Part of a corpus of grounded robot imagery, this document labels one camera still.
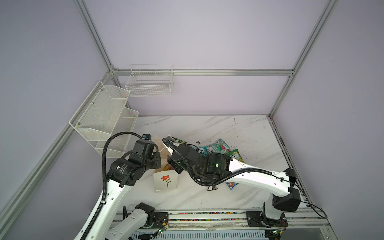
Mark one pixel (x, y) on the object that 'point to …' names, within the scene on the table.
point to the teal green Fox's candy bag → (220, 147)
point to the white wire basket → (148, 80)
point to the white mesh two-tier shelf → (104, 113)
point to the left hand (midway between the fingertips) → (154, 159)
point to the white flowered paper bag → (165, 179)
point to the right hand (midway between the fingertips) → (170, 152)
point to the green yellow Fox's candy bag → (235, 154)
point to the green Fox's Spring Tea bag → (177, 140)
